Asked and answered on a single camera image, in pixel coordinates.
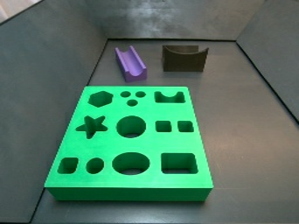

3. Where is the green shape sorter block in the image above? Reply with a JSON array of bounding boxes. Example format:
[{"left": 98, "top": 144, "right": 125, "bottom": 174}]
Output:
[{"left": 45, "top": 86, "right": 214, "bottom": 201}]

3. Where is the black fixture bracket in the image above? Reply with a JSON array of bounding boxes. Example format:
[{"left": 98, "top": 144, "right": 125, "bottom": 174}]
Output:
[{"left": 163, "top": 45, "right": 210, "bottom": 72}]

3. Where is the purple arch object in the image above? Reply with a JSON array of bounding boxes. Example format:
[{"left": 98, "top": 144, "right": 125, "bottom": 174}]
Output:
[{"left": 115, "top": 46, "right": 147, "bottom": 82}]

